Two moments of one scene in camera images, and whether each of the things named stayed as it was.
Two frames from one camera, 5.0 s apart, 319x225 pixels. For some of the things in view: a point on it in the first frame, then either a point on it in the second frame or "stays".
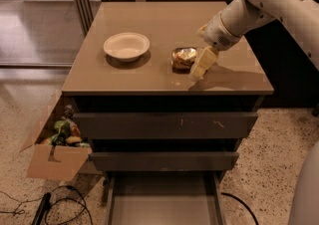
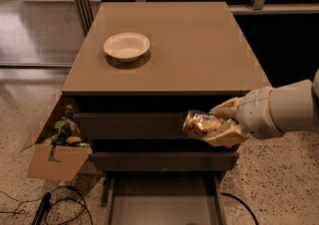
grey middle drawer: (164, 160) stays
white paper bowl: (126, 46) stays
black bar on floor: (42, 209) stays
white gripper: (218, 35) to (255, 112)
